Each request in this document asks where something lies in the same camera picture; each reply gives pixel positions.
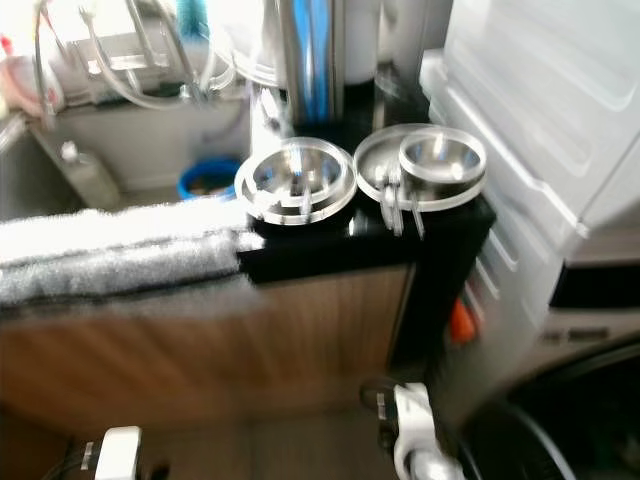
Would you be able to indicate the orange plastic object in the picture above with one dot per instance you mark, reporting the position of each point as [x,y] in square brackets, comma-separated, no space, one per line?
[462,320]

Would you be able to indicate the grey washing machine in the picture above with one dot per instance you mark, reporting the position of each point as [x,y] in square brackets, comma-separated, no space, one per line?
[510,320]

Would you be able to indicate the black fan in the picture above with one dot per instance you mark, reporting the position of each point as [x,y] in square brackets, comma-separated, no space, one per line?
[540,435]

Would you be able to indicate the wooden cabinet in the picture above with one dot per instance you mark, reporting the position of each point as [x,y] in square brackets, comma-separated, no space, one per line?
[210,340]

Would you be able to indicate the steel spoon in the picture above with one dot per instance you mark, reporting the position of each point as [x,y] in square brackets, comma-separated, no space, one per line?
[417,207]

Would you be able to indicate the wide steel bowl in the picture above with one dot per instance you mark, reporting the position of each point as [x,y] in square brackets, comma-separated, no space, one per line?
[295,217]

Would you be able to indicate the steel fork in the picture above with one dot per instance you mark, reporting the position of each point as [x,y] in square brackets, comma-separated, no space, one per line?
[395,200]

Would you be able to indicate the steel plate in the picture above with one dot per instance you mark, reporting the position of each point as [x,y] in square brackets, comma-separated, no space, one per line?
[372,165]

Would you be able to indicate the small steel bowl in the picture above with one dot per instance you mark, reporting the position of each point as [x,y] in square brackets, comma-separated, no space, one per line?
[442,155]

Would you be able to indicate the blue plastic bowl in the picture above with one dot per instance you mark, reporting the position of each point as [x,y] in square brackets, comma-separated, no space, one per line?
[210,180]

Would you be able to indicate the bubble wrap sheet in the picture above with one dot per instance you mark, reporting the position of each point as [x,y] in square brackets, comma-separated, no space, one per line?
[120,245]

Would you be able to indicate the steel knife block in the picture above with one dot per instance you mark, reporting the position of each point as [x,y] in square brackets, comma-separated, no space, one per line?
[310,60]

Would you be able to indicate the steel sink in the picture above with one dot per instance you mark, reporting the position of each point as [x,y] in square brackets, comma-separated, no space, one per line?
[130,150]

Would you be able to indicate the white appliance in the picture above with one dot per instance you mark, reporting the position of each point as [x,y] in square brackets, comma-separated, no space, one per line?
[530,80]

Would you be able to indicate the white tube loop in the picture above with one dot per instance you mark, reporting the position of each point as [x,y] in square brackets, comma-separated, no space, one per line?
[125,92]

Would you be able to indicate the steel tap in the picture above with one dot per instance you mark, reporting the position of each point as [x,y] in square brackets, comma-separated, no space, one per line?
[122,60]

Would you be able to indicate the blue bottle brush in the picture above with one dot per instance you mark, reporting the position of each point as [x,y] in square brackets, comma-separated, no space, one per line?
[192,15]

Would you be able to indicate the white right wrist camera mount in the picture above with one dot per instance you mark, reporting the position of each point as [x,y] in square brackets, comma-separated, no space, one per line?
[415,425]

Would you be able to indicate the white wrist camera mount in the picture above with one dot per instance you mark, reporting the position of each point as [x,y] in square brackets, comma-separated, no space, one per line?
[415,425]
[117,452]

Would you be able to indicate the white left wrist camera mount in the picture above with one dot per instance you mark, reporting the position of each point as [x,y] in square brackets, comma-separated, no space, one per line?
[117,452]

